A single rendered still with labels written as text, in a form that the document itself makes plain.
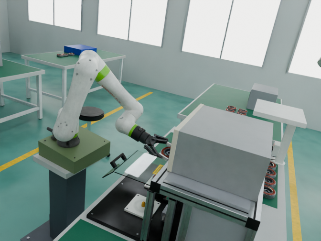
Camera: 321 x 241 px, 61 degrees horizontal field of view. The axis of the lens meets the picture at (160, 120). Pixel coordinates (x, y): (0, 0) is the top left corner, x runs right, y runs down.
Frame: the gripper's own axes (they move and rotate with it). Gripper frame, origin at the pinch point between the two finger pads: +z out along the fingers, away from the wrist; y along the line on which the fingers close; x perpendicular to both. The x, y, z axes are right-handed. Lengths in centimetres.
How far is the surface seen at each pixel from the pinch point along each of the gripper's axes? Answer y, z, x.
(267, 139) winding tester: -13, 38, -54
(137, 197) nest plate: -32.3, -0.9, 10.3
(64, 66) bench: 164, -227, 135
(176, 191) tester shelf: -48, 16, -34
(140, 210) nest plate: -40.2, 4.6, 6.5
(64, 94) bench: 156, -216, 180
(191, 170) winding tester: -36, 17, -36
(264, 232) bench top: -14, 67, -1
